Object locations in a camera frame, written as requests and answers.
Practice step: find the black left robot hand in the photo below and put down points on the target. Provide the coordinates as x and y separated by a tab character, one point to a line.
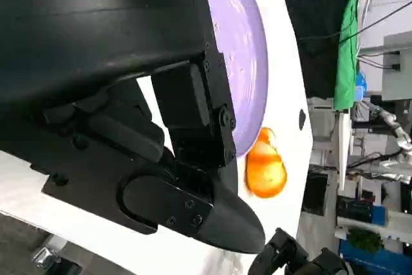
96	46

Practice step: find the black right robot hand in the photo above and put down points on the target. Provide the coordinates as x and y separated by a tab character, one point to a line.
280	255

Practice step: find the orange and white bread roll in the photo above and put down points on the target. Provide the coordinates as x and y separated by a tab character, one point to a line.
265	172

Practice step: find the blue crate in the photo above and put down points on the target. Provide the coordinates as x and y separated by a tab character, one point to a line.
370	260

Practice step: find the white board panel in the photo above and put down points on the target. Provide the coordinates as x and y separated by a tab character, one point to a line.
343	149

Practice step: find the lilac plate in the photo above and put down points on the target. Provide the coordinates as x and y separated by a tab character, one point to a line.
244	62

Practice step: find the green cloth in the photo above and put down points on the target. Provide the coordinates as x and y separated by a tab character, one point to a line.
347	62

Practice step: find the black curtain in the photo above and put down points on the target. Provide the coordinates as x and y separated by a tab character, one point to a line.
315	14

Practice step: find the white workshop machine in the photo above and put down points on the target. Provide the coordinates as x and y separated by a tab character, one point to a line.
386	14

